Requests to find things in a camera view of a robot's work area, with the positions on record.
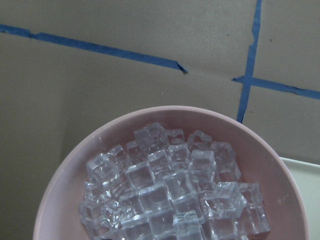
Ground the pile of ice cubes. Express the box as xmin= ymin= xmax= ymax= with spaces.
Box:
xmin=78 ymin=122 xmax=271 ymax=240

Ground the pink bowl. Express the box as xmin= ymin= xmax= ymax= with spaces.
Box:
xmin=33 ymin=106 xmax=310 ymax=240

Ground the beige tray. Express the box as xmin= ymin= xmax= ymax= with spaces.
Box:
xmin=282 ymin=157 xmax=320 ymax=240

